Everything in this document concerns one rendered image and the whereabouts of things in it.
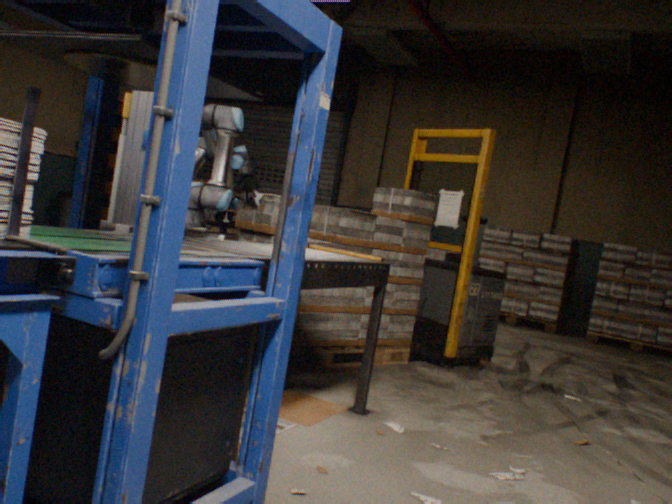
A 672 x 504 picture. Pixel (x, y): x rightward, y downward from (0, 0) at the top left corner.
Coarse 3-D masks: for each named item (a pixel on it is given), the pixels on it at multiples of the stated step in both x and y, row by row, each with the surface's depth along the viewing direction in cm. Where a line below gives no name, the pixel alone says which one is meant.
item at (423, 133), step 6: (420, 132) 517; (426, 132) 512; (432, 132) 507; (438, 132) 503; (444, 132) 499; (450, 132) 494; (456, 132) 490; (462, 132) 486; (468, 132) 482; (474, 132) 478; (480, 132) 474; (450, 138) 501; (456, 138) 496; (462, 138) 491; (468, 138) 486; (474, 138) 482; (480, 138) 478
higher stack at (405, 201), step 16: (384, 192) 467; (400, 192) 455; (416, 192) 450; (384, 208) 465; (400, 208) 454; (416, 208) 453; (432, 208) 466; (416, 224) 455; (416, 240) 458; (400, 256) 449; (416, 256) 460; (400, 272) 450; (416, 272) 463; (400, 288) 454; (416, 288) 466; (400, 304) 456; (416, 304) 469; (400, 320) 459; (400, 336) 462; (384, 352) 452; (400, 352) 464
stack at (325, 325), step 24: (240, 240) 395; (264, 240) 375; (312, 240) 395; (336, 288) 409; (360, 288) 425; (312, 312) 399; (336, 312) 417; (312, 336) 402; (336, 336) 417; (360, 336) 433; (384, 336) 450; (312, 360) 423
